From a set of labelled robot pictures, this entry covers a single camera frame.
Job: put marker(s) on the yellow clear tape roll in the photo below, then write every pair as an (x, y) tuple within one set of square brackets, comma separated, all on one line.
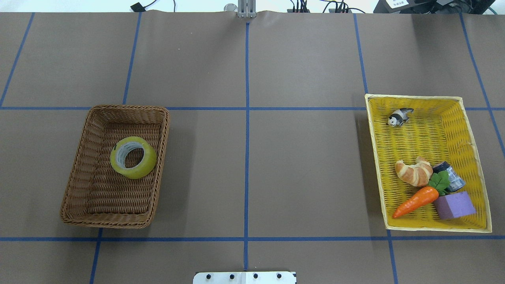
[(120, 152)]

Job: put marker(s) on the brown wicker basket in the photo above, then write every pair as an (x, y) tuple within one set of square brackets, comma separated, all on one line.
[(96, 195)]

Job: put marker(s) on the yellow woven basket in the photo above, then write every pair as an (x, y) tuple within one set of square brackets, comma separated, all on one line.
[(438, 130)]

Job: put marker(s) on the toy panda figure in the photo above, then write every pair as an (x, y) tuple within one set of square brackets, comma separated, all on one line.
[(399, 117)]

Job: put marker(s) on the toy croissant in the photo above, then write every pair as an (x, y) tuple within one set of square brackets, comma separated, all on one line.
[(417, 175)]

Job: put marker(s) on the orange toy carrot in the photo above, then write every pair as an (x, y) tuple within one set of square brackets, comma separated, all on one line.
[(421, 198)]

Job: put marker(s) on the dark blue labelled can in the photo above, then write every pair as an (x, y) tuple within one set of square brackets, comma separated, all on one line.
[(449, 177)]

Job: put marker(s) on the purple foam block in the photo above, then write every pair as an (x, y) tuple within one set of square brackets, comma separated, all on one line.
[(454, 205)]

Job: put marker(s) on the aluminium frame post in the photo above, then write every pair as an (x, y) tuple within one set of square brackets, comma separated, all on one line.
[(247, 9)]

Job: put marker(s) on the white central pedestal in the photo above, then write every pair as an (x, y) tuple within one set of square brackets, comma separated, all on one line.
[(246, 277)]

